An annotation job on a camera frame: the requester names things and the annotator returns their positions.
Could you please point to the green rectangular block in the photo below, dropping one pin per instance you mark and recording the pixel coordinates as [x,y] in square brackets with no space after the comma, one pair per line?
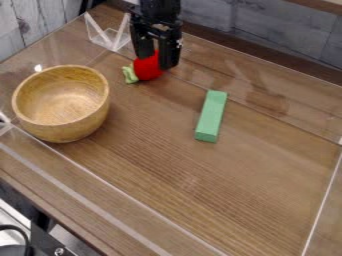
[211,115]

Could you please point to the black metal bracket with screw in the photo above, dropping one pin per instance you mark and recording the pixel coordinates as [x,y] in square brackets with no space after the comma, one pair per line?
[47,246]

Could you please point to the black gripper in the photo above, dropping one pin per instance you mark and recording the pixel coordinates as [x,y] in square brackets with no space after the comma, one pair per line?
[155,20]

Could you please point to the clear acrylic corner bracket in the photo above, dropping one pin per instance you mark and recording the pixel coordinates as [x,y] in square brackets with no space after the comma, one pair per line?
[109,38]

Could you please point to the red plush strawberry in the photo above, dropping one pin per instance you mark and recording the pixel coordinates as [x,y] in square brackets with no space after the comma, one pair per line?
[141,69]

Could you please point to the wooden bowl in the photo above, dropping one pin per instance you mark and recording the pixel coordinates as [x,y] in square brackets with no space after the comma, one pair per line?
[61,103]

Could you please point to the clear acrylic table barrier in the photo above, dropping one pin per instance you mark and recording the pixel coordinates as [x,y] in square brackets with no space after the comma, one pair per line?
[141,190]

